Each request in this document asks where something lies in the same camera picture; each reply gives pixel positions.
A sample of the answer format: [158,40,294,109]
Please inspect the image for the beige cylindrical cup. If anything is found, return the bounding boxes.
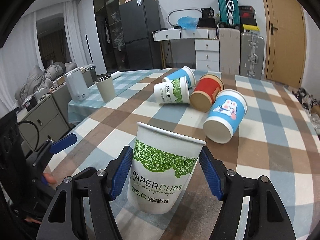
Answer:
[95,75,116,102]

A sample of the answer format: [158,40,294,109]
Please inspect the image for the stacked shoe boxes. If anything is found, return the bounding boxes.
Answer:
[238,5,260,33]

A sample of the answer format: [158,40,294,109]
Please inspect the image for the dark glass cabinet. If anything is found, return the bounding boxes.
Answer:
[93,0,130,73]

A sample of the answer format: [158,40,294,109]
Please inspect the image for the white curtain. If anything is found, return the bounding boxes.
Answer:
[1,1,87,116]

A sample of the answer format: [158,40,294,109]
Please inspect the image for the beige suitcase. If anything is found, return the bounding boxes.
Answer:
[219,28,241,75]

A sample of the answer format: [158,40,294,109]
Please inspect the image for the teal suitcase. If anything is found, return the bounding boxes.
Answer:
[218,0,241,30]

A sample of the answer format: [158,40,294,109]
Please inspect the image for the black refrigerator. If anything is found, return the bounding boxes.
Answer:
[119,0,162,70]

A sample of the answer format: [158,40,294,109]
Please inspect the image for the checkered tablecloth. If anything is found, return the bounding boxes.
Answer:
[47,70,319,239]

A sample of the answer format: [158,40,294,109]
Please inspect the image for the grey clothes pile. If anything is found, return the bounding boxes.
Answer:
[15,62,78,105]

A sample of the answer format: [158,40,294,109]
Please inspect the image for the white electric kettle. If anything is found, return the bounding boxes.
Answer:
[64,64,96,102]

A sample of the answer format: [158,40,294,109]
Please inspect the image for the white green-leaf paper cup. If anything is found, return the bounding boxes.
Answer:
[127,122,206,215]

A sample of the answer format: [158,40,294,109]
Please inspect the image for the wooden door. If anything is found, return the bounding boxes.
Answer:
[263,0,306,88]

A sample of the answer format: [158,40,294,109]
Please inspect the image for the blue plastic bag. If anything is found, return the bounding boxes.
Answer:
[177,16,199,30]

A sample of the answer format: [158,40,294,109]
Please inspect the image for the white drawer desk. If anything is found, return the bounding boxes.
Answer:
[153,28,220,72]

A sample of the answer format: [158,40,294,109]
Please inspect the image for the red brown paper cup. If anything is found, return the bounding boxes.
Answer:
[190,74,225,112]

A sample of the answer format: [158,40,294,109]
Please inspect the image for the silver suitcase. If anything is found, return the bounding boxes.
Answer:
[239,33,265,80]

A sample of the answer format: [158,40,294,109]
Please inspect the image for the blue bunny paper cup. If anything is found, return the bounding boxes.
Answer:
[203,89,247,144]

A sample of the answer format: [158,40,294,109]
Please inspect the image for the grey side cabinet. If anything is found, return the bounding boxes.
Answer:
[17,85,74,150]

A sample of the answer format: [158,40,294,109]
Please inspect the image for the far blue paper cup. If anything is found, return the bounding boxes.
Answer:
[162,66,196,88]

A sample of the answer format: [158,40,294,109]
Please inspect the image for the person's hand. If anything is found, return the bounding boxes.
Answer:
[25,172,57,224]

